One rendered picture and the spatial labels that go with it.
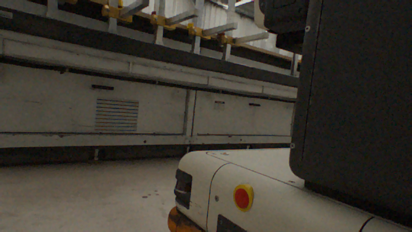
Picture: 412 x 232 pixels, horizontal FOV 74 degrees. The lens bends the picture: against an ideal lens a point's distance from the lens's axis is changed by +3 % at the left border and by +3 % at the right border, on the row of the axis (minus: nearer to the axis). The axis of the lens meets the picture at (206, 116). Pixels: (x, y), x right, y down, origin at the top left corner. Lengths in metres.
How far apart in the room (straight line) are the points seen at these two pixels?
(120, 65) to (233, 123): 1.10
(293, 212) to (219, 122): 1.68
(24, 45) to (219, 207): 1.09
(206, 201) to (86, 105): 1.16
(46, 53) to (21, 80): 0.27
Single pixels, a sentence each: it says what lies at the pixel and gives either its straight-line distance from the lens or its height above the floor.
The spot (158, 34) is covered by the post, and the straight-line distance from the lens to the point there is 1.54.
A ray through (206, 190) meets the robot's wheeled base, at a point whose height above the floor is 0.22.
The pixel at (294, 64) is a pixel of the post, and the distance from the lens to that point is 2.34.
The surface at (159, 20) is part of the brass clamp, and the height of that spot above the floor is 0.83.
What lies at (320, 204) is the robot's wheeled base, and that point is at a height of 0.28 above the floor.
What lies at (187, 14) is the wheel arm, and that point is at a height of 0.83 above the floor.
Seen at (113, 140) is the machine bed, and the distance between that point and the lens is 1.68.
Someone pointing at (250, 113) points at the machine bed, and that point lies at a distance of 2.33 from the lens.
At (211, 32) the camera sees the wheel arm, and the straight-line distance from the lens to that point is 1.61.
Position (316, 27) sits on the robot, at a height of 0.56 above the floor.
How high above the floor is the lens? 0.42
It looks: 3 degrees down
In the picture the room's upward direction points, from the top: 6 degrees clockwise
